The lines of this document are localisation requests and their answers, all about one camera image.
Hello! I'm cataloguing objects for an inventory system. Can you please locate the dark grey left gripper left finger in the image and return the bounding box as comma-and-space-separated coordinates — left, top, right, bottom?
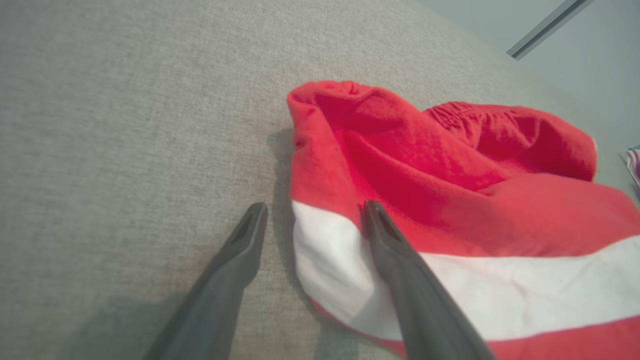
142, 201, 269, 360

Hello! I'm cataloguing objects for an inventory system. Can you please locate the wide white partition panel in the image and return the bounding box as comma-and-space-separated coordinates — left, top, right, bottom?
415, 0, 568, 56

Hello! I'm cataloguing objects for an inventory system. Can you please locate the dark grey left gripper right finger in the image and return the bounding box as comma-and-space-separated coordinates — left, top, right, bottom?
360, 200, 499, 360

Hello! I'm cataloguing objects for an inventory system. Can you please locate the red shorts white stripe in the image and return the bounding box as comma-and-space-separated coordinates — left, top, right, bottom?
286, 80, 640, 360

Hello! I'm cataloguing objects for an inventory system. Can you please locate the red Bulls 23 jersey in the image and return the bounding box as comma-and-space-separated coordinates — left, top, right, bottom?
625, 145, 640, 190

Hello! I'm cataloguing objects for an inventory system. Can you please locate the light grey paired partition post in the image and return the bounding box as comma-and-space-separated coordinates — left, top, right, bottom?
506, 0, 597, 62

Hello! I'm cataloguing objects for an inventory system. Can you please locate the grey fabric sofa seat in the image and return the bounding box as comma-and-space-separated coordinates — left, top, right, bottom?
0, 0, 640, 360

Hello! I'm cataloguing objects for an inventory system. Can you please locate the narrow white partition panel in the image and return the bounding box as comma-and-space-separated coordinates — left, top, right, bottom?
520, 0, 640, 201

